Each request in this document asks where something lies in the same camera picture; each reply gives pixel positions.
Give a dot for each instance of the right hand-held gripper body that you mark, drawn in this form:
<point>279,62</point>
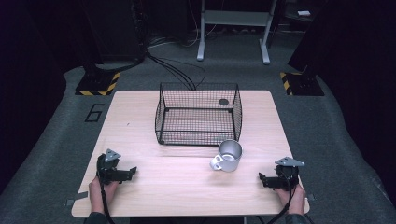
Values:
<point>286,174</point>

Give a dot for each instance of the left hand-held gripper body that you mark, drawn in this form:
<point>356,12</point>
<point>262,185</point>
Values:
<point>107,166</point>

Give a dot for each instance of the silver metal cup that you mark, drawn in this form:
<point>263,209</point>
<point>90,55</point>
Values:
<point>230,157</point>

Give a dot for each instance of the person's right hand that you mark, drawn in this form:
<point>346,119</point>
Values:
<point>295,200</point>

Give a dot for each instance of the person's left hand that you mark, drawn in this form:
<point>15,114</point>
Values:
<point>98,196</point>

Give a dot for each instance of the grey tape strip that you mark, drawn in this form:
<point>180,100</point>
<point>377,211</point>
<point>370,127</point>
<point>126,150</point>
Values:
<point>76,199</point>

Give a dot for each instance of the black round table grommet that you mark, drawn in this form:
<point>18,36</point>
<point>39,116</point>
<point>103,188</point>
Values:
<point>223,101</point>

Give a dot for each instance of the dark curtain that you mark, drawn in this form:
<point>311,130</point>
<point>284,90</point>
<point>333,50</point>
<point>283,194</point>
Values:
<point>358,62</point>
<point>28,77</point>

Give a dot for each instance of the black equipment stand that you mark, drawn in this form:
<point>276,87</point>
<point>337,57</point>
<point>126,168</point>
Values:
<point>115,31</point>

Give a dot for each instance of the white metal stand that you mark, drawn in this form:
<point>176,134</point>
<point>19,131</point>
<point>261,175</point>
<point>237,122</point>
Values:
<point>236,18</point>

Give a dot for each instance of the small white box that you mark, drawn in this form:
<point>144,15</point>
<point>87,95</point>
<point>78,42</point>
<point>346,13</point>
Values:
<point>304,13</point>

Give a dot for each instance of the black yellow striped base plate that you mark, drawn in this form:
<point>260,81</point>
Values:
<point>302,84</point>
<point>98,83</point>

